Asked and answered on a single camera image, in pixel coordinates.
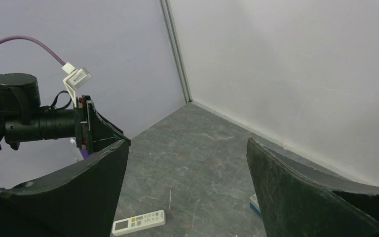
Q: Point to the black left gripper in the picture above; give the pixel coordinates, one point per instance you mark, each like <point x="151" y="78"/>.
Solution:
<point x="94" y="132"/>

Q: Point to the white remote control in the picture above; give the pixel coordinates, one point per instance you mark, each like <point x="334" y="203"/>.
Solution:
<point x="138" y="223"/>

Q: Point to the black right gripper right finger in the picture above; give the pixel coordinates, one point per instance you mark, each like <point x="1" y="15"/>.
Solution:
<point x="298" y="200"/>

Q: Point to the purple holder block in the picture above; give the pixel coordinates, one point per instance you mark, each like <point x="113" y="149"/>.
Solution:
<point x="79" y="154"/>

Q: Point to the blue white brick stack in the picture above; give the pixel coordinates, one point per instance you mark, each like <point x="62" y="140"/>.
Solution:
<point x="254" y="205"/>

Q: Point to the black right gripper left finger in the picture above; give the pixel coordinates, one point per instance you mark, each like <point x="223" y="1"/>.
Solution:
<point x="79" y="200"/>

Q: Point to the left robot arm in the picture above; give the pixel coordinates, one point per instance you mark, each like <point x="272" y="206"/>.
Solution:
<point x="23" y="119"/>

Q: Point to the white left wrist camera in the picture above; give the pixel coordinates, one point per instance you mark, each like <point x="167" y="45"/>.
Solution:
<point x="75" y="79"/>

